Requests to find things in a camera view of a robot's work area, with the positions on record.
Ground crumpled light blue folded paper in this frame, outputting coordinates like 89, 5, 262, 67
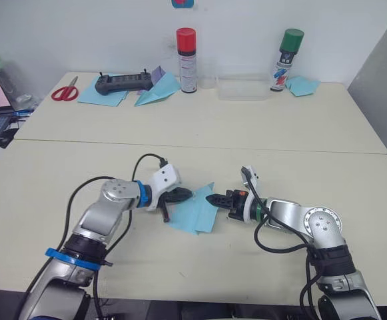
284, 75, 322, 98

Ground red cap spray can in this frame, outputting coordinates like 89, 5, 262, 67
175, 27, 199, 94

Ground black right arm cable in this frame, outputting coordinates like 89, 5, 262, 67
240, 166, 318, 320

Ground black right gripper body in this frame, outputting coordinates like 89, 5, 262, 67
224, 189, 246, 221

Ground flat light blue paper sheet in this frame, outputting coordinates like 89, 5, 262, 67
77, 73, 130, 108

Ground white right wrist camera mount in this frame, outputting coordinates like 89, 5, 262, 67
240, 165, 264, 223

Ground green cap spray can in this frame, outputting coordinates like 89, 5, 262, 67
269, 28, 305, 93

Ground blue and red wall sticker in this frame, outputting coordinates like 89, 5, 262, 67
171, 0, 196, 10

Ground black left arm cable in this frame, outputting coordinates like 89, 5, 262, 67
58, 153, 168, 319

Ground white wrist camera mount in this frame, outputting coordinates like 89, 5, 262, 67
145, 164, 183, 213
240, 165, 264, 223

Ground clear plastic box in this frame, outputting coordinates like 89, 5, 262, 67
215, 73, 269, 101

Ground light blue paper airplane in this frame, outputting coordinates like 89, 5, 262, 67
133, 71, 182, 107

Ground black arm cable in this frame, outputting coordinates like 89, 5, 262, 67
58, 153, 168, 319
240, 166, 318, 320

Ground light blue paper sheet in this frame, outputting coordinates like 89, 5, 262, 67
77, 73, 130, 108
167, 181, 220, 236

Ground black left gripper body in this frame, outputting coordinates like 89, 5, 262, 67
158, 190, 175, 209

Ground black handheld remote controller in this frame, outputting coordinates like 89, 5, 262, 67
94, 68, 156, 97

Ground purple folded paper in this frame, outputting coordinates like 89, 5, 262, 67
151, 65, 168, 85

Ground red handled scissors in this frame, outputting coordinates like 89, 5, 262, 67
51, 75, 80, 102

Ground clear plastic bag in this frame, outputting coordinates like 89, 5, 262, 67
12, 92, 42, 112

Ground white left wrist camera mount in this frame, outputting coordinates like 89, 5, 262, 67
145, 164, 183, 213

